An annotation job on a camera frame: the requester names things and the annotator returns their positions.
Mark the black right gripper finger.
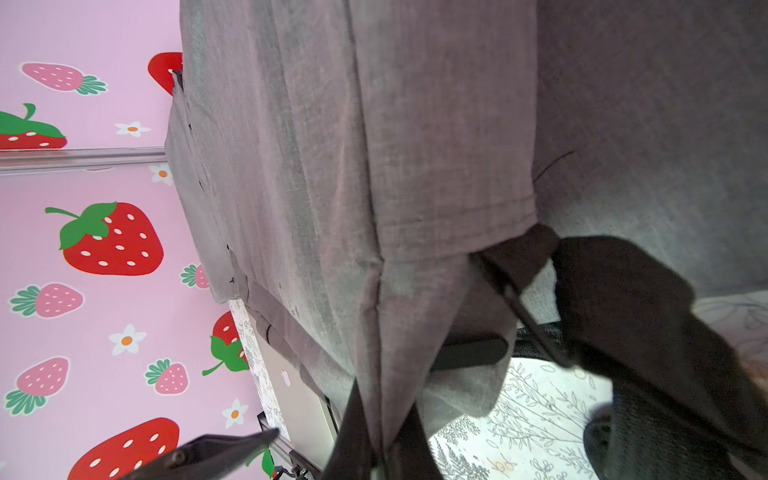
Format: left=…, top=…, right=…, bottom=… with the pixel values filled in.
left=124, top=428, right=280, bottom=480

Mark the dark grey laptop sleeve with handle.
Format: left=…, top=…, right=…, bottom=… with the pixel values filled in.
left=533, top=1, right=767, bottom=298

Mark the silver laptop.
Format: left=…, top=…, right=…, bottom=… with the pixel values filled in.
left=257, top=337, right=337, bottom=470

